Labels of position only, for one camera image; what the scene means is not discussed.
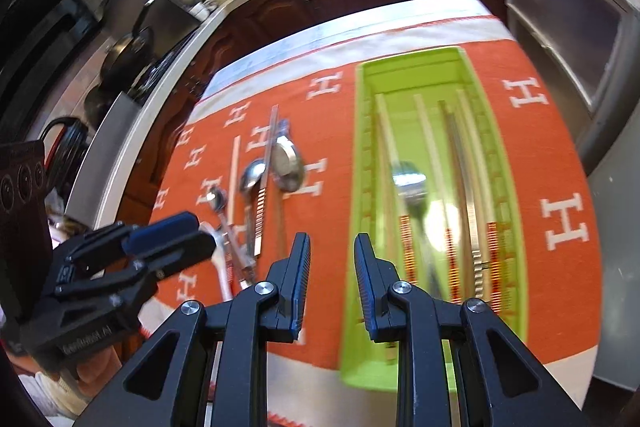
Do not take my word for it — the black box with round sockets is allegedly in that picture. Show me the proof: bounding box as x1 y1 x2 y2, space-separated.
0 139 53 323

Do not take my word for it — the orange printed blanket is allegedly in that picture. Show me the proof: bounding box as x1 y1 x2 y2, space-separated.
137 14 601 427

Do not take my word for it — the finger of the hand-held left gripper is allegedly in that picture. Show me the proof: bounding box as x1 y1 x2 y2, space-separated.
52 212 199 278
54 232 217 308

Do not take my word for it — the bundle of wooden chopsticks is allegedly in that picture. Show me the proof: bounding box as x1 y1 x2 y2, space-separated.
374 87 501 303

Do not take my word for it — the black range hood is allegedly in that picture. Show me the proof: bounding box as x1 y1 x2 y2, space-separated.
0 0 108 142

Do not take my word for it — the white ceramic spoon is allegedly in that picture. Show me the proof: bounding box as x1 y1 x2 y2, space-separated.
197 222 236 300

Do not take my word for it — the gas stove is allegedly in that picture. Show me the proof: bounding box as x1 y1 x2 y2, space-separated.
135 32 201 102

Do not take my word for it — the green plastic tray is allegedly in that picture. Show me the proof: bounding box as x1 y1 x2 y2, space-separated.
339 47 528 393

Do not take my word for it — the grey refrigerator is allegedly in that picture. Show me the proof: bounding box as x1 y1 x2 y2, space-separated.
585 107 640 403

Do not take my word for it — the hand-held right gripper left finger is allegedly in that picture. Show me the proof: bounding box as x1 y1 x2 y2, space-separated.
72 232 312 427

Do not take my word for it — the small metal spoon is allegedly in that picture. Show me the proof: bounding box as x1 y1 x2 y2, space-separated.
206 188 257 283

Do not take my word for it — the large round metal spoon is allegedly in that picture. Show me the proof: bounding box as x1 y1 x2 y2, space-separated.
270 119 307 194

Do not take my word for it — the single wooden chopstick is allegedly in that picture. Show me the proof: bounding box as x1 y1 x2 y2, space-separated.
227 134 242 230

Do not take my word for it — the medium metal spoon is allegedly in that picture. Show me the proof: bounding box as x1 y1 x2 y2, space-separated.
239 159 268 258

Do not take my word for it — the metal chopstick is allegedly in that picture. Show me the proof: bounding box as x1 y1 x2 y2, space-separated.
252 104 281 258
439 99 488 300

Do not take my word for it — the person's left hand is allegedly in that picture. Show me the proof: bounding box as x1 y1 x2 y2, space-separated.
75 347 123 395

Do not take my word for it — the dark wok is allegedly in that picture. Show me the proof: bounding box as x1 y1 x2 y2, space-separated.
97 0 158 100

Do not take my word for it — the black cooker with red handle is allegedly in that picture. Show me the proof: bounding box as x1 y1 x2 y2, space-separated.
37 117 96 202

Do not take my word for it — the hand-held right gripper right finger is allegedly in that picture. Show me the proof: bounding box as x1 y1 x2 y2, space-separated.
354 233 596 427

